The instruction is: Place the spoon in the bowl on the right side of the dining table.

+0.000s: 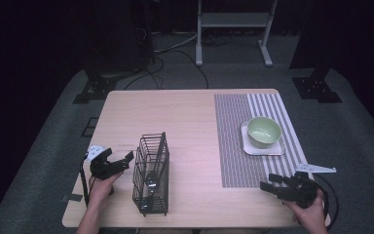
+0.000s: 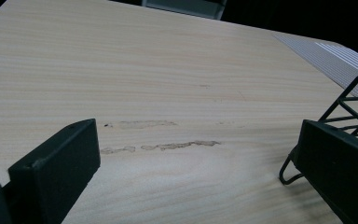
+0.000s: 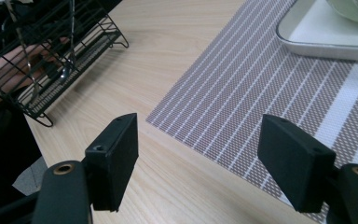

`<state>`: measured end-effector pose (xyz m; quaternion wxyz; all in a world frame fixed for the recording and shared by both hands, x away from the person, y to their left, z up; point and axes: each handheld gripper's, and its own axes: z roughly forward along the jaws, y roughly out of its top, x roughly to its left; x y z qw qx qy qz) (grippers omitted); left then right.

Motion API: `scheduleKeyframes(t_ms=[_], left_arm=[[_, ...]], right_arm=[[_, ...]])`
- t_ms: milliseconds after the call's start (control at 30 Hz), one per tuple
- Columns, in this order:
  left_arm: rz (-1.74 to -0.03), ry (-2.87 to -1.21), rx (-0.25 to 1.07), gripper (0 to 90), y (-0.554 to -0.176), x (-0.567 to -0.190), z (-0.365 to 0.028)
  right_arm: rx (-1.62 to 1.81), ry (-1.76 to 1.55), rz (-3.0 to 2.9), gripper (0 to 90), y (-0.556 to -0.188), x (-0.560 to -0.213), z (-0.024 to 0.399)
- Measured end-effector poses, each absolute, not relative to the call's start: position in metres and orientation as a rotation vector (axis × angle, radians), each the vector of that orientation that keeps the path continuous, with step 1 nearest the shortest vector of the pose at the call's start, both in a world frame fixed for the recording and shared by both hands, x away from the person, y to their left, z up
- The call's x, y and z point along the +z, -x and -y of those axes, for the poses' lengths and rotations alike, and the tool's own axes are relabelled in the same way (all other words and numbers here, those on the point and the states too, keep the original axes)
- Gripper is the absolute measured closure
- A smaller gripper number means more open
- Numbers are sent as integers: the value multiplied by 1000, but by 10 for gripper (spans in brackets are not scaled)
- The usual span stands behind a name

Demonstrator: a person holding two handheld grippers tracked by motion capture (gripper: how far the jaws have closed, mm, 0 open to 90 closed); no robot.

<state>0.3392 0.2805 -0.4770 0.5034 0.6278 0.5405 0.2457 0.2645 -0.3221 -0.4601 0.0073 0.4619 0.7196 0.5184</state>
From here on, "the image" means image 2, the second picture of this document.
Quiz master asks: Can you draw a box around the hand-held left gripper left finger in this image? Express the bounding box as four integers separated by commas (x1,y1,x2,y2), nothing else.
7,118,102,224

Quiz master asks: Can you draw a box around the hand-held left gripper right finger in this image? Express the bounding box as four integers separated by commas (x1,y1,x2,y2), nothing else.
293,119,358,224

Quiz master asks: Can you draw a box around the black wire rack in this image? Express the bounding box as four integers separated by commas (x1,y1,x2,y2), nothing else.
279,59,358,186

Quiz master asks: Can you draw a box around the striped woven placemat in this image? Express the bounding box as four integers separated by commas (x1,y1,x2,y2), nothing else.
273,33,358,112

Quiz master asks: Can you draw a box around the grey metal frame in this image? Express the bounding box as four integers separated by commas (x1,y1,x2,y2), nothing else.
141,0,227,21

